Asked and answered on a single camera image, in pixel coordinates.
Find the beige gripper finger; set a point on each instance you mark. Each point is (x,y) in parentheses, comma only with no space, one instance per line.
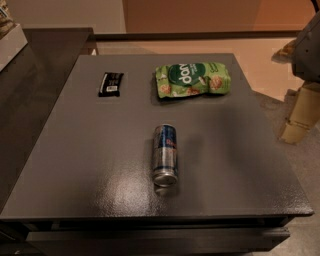
(304,114)

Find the Red Bull can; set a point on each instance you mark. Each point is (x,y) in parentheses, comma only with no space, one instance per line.
(164,158)

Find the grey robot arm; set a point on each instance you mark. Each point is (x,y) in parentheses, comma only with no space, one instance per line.
(303,54)

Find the green snack bag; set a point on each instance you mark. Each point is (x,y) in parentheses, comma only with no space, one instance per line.
(192,79)

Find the black snack bar wrapper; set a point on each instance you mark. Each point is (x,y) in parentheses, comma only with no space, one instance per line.
(110,85)

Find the dark side counter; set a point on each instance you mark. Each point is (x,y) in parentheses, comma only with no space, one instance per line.
(29,88)

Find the white box on counter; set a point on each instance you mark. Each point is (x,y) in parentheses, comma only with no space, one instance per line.
(12,40)

